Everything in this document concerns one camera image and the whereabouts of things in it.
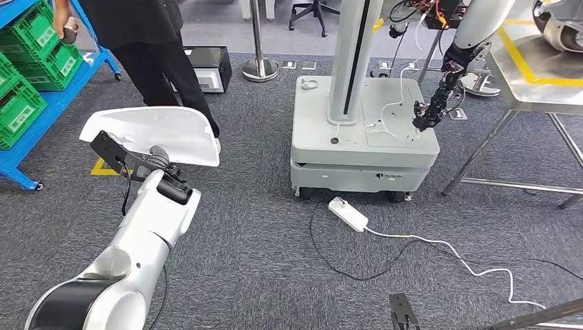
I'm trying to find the white plastic panel part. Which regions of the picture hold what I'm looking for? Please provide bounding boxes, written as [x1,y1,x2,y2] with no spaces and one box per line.
[78,106,221,168]

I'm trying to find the grey robot lift column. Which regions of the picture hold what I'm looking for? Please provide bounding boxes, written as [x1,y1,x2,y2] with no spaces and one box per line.
[327,0,386,126]

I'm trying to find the black floor cable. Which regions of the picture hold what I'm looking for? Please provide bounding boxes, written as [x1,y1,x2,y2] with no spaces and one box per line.
[309,202,583,282]

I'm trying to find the black left wrist camera bracket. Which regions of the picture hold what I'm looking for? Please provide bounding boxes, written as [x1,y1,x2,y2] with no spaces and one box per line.
[89,131,158,183]

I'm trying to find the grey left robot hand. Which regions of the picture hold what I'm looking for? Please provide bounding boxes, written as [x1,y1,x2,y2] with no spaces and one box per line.
[146,144,183,181]

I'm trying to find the exposed robot wiring bundle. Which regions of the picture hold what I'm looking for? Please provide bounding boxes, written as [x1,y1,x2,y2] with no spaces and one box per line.
[389,0,465,30]

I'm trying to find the white power strip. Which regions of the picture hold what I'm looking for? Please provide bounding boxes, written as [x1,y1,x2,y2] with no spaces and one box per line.
[327,197,370,233]

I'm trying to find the thin white cable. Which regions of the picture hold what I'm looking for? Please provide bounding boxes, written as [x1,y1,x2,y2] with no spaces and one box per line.
[364,59,422,138]

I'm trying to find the black office chair base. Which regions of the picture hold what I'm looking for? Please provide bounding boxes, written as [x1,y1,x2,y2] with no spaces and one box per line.
[288,0,342,39]

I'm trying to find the yellow floor tape rectangle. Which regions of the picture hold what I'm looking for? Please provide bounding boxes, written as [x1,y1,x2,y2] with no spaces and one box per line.
[90,157,134,177]

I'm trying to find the chrome round base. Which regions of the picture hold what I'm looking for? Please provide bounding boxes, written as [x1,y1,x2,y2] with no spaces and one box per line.
[460,70,502,98]

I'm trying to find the white round housing part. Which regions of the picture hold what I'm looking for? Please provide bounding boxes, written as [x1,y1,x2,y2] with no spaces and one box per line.
[531,0,583,53]

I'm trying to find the blue metal shelf rack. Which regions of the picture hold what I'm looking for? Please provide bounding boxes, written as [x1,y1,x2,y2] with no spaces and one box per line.
[0,0,123,191]

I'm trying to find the stainless steel workbench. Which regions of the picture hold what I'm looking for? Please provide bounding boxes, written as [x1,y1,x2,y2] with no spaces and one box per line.
[441,20,583,210]

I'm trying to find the steel bench leg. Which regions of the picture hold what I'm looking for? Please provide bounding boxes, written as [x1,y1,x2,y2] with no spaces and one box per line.
[478,298,583,330]

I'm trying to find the person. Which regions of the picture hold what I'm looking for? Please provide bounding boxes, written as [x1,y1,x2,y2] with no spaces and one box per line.
[52,0,223,155]

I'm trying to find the person's hand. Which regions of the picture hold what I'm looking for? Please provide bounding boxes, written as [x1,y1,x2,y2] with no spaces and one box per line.
[52,11,79,41]

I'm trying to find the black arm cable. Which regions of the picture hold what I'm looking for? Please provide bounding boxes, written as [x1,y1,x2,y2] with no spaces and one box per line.
[148,264,171,330]

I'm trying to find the black open case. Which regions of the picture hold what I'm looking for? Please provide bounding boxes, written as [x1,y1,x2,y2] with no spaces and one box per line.
[169,45,233,94]

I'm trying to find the green plastic crate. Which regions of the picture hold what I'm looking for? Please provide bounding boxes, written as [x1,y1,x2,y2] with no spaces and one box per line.
[16,43,85,92]
[0,49,23,100]
[0,79,49,151]
[0,0,63,63]

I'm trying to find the grey handheld controller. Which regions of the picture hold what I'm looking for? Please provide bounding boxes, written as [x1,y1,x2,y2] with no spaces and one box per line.
[61,17,79,45]

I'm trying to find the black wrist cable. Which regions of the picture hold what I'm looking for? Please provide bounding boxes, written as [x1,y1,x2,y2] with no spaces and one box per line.
[115,156,134,217]

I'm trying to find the chrome stanchion post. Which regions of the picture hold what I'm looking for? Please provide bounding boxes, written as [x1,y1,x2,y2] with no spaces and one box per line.
[241,0,281,83]

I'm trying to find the white power cable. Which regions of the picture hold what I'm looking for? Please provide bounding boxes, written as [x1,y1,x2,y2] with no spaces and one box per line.
[364,226,547,311]

